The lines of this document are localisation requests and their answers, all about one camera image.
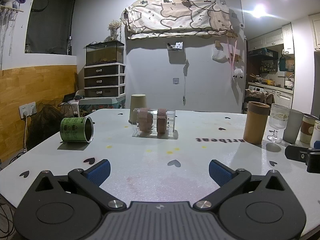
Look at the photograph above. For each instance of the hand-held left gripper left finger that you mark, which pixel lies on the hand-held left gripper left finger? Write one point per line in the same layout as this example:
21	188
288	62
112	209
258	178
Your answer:
99	172

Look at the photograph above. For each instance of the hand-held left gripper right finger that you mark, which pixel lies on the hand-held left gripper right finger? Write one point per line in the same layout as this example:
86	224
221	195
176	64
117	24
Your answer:
220	174

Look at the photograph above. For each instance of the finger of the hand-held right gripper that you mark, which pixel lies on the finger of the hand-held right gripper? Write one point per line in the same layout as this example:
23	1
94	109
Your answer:
297	153

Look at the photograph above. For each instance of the white cup with brown band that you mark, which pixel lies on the white cup with brown band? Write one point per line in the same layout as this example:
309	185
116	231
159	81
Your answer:
308	130

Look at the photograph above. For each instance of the grey cup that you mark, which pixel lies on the grey cup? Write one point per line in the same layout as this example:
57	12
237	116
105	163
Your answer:
293	127

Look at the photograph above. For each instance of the green metal cup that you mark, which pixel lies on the green metal cup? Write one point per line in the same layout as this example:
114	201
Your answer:
75	129

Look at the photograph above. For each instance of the brown cylindrical cup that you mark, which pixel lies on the brown cylindrical cup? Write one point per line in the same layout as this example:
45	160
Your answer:
256	123

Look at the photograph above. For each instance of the beige paper cup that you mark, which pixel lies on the beige paper cup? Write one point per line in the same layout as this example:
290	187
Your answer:
137	106

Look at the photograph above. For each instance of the ribbed glass goblet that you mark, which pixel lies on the ribbed glass goblet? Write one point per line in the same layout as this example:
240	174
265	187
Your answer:
278	118

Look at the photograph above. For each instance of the chair with brown cloth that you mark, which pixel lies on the chair with brown cloth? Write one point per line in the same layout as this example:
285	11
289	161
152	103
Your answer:
258	97

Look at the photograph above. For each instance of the black mesh cloth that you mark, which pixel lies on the black mesh cloth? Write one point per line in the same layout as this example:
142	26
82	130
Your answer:
45	125

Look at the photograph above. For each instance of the clear acrylic box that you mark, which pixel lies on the clear acrylic box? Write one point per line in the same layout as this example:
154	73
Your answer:
153	122

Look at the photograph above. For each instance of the washing machine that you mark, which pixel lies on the washing machine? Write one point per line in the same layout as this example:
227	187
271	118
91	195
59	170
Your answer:
256	89

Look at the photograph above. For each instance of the black laptop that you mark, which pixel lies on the black laptop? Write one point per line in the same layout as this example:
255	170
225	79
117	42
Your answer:
69	97

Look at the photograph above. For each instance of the green hanging bottle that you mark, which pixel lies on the green hanging bottle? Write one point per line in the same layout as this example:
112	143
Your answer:
282	63

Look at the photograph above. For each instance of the drawer cabinet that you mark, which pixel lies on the drawer cabinet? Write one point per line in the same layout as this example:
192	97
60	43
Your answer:
103	80

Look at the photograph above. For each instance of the white plush sheep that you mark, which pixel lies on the white plush sheep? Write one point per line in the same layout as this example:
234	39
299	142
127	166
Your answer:
237	73

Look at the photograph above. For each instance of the white kitchen cabinet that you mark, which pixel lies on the white kitchen cabinet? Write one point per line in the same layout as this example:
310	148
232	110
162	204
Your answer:
265	40

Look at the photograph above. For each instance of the glass fish tank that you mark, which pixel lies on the glass fish tank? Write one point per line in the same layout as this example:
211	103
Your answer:
105	53

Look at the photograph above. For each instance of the white hanging bag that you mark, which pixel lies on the white hanging bag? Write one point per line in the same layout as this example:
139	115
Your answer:
219	54

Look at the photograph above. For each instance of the dried flower vase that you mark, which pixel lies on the dried flower vase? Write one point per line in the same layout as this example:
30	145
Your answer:
114	30

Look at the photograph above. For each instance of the ceiling light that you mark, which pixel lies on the ceiling light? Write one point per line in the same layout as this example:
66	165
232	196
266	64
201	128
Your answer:
259	11

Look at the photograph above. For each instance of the dark window curtain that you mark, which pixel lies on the dark window curtain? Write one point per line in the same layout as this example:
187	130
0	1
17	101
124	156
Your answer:
50	17

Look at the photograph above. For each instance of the printed blanket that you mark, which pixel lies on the printed blanket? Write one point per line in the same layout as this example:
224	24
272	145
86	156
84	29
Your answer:
175	15

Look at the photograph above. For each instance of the white wall socket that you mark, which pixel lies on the white wall socket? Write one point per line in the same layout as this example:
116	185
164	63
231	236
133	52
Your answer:
27	110

